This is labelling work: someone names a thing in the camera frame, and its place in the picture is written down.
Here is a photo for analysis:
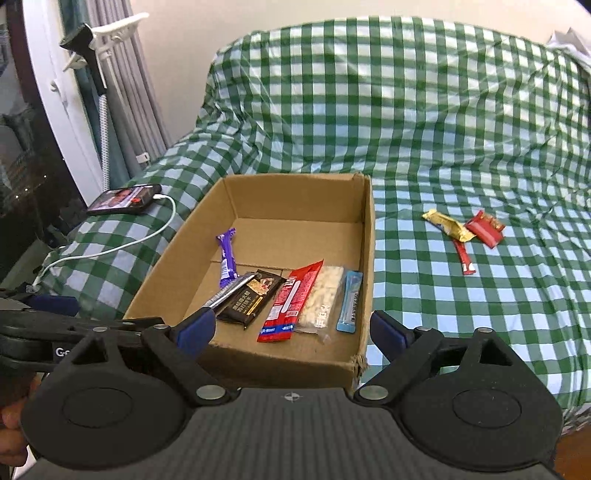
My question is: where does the dark brown snack packet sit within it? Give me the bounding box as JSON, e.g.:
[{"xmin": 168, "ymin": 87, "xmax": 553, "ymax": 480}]
[{"xmin": 216, "ymin": 269, "xmax": 287, "ymax": 330}]

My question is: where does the silver stick packet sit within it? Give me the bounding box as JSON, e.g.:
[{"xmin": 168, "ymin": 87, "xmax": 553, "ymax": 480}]
[{"xmin": 201, "ymin": 272, "xmax": 257, "ymax": 312}]

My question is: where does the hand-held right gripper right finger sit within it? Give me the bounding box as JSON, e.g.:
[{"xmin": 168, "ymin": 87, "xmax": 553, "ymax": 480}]
[{"xmin": 352, "ymin": 310, "xmax": 528, "ymax": 408}]

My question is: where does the white charging cable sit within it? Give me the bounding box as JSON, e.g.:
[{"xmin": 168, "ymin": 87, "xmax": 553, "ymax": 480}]
[{"xmin": 34, "ymin": 193, "xmax": 177, "ymax": 292}]

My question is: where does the white perforated pole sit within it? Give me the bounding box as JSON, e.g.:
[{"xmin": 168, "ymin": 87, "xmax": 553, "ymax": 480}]
[{"xmin": 99, "ymin": 93, "xmax": 114, "ymax": 191}]

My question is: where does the clear nut snack packet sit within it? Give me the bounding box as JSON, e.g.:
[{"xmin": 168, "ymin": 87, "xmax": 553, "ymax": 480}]
[{"xmin": 292, "ymin": 264, "xmax": 346, "ymax": 344}]

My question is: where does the purple candy bar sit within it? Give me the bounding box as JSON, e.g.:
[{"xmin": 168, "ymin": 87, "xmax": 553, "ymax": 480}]
[{"xmin": 215, "ymin": 227, "xmax": 239, "ymax": 289}]

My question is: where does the small red candy bar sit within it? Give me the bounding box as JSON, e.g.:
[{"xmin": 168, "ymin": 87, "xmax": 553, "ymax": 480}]
[{"xmin": 452, "ymin": 237, "xmax": 477, "ymax": 277}]

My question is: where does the black device on clamp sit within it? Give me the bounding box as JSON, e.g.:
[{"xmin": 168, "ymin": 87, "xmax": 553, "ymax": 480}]
[{"xmin": 59, "ymin": 25, "xmax": 110, "ymax": 93}]

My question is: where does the white crumpled paper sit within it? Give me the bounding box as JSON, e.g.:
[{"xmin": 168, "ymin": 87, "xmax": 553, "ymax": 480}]
[{"xmin": 547, "ymin": 28, "xmax": 591, "ymax": 62}]

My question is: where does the grey curtain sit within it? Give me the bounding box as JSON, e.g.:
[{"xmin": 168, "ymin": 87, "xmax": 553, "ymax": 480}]
[{"xmin": 85, "ymin": 0, "xmax": 172, "ymax": 163}]

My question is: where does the gold snack packet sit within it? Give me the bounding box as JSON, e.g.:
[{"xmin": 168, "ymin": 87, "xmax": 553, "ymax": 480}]
[{"xmin": 423, "ymin": 209, "xmax": 476, "ymax": 243}]

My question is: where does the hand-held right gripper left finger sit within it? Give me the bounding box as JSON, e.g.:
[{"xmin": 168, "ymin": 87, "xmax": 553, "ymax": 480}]
[{"xmin": 55, "ymin": 307, "xmax": 235, "ymax": 408}]

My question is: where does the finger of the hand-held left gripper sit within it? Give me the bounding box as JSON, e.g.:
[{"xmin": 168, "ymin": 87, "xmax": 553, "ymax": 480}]
[{"xmin": 27, "ymin": 294, "xmax": 80, "ymax": 319}]

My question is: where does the long red snack bar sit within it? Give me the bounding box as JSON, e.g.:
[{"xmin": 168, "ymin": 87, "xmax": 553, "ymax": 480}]
[{"xmin": 256, "ymin": 260, "xmax": 325, "ymax": 344}]

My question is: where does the person's left hand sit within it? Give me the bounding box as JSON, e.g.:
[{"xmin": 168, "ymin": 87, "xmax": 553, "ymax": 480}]
[{"xmin": 0, "ymin": 375, "xmax": 38, "ymax": 468}]

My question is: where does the square red snack packet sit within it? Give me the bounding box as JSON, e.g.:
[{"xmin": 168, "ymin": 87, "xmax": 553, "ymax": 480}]
[{"xmin": 464, "ymin": 210, "xmax": 506, "ymax": 249}]

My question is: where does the black smartphone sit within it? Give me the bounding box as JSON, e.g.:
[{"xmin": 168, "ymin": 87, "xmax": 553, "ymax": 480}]
[{"xmin": 85, "ymin": 183, "xmax": 163, "ymax": 217}]

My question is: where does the light blue stick packet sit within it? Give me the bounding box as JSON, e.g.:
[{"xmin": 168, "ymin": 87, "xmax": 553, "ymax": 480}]
[{"xmin": 335, "ymin": 271, "xmax": 364, "ymax": 334}]

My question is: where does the white clamp holder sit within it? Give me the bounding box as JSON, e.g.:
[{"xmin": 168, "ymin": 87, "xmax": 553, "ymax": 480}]
[{"xmin": 62, "ymin": 13, "xmax": 151, "ymax": 72}]

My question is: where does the brown cardboard box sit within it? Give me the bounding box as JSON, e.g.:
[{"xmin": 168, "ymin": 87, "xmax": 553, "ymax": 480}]
[{"xmin": 122, "ymin": 172, "xmax": 376, "ymax": 393}]

